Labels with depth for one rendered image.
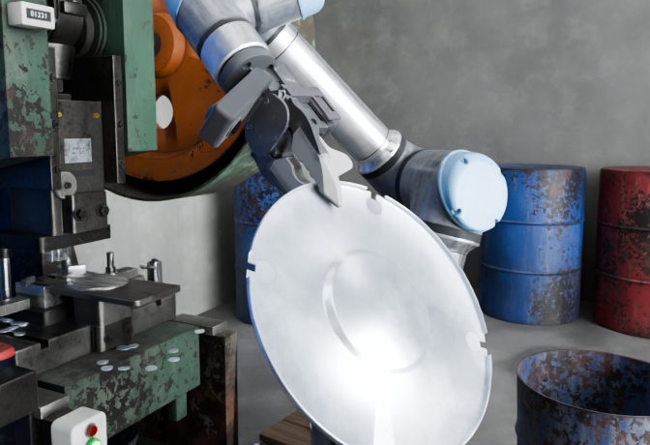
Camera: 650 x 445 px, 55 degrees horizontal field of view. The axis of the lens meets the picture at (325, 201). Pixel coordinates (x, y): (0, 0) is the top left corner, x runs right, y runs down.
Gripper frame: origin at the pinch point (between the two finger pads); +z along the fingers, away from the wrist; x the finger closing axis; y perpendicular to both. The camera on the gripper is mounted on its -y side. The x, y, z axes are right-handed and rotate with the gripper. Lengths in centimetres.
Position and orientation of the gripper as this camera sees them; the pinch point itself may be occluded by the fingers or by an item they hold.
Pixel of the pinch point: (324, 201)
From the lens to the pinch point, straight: 64.5
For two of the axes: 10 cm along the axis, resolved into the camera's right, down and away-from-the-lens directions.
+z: 5.3, 7.6, -3.7
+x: -5.3, 6.5, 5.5
